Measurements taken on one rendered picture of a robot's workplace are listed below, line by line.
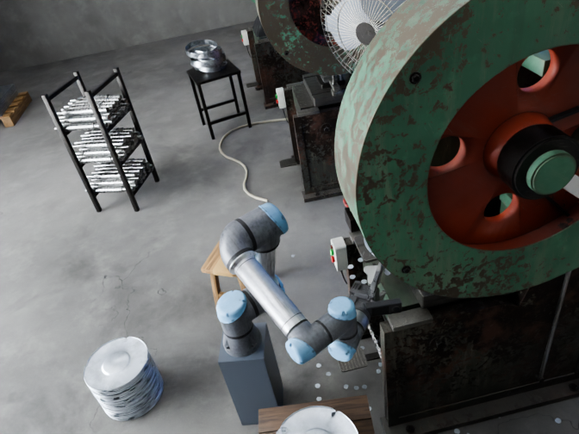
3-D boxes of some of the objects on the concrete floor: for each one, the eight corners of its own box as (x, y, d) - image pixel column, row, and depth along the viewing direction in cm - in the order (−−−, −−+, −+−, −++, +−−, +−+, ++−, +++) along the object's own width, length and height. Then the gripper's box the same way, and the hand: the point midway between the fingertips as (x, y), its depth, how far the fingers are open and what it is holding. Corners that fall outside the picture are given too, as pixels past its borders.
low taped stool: (239, 270, 292) (227, 227, 273) (276, 275, 284) (266, 231, 264) (215, 313, 267) (199, 269, 247) (254, 319, 259) (241, 274, 239)
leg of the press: (389, 446, 194) (381, 288, 141) (379, 420, 203) (369, 263, 150) (603, 390, 199) (674, 218, 146) (584, 368, 208) (644, 197, 155)
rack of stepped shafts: (143, 211, 361) (94, 91, 304) (90, 212, 371) (32, 96, 315) (164, 179, 394) (123, 66, 338) (115, 182, 404) (66, 71, 348)
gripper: (339, 290, 146) (363, 249, 159) (345, 332, 157) (367, 290, 170) (366, 297, 142) (388, 254, 155) (370, 340, 153) (390, 296, 166)
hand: (385, 275), depth 161 cm, fingers open, 13 cm apart
